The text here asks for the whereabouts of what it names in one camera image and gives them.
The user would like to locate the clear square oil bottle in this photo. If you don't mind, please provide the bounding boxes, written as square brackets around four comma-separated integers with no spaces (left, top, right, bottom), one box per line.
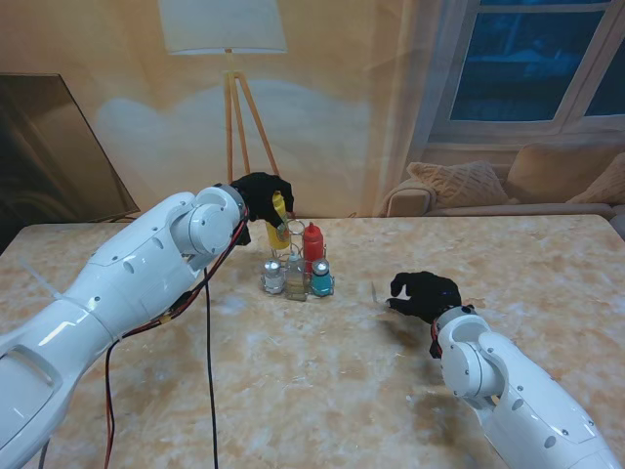
[284,248,310,303]

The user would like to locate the chrome wire condiment rack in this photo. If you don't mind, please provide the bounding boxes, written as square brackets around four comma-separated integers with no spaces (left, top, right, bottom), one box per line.
[260,219,337,303]

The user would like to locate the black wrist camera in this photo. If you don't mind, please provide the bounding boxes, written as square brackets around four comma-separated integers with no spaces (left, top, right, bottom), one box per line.
[427,321,443,361]
[232,221,253,249]

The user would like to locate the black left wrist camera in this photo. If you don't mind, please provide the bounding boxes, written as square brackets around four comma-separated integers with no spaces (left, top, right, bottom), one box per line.
[232,221,253,249]

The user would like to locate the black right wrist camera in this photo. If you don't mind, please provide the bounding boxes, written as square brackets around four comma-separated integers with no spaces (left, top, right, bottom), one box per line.
[427,321,443,361]

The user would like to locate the clear salt shaker silver cap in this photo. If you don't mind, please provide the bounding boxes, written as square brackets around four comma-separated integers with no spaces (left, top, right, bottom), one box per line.
[262,257,286,295]

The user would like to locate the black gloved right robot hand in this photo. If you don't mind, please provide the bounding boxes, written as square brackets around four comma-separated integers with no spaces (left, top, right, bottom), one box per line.
[388,271,463,326]

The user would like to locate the red and black left arm cables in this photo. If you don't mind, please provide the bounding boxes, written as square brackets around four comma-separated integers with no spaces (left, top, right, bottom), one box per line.
[104,207,251,469]

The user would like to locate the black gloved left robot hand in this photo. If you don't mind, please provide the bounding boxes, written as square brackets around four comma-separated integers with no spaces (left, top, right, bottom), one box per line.
[229,171,297,229]

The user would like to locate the yellow mustard squeeze bottle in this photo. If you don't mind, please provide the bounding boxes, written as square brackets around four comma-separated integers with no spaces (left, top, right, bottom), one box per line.
[265,191,292,252]

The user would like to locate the teal shaker with silver cap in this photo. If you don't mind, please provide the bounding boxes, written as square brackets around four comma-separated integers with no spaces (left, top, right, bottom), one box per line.
[311,258,336,298]

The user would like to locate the red ketchup squeeze bottle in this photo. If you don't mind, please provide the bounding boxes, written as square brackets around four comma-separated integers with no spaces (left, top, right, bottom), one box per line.
[302,222,325,275]

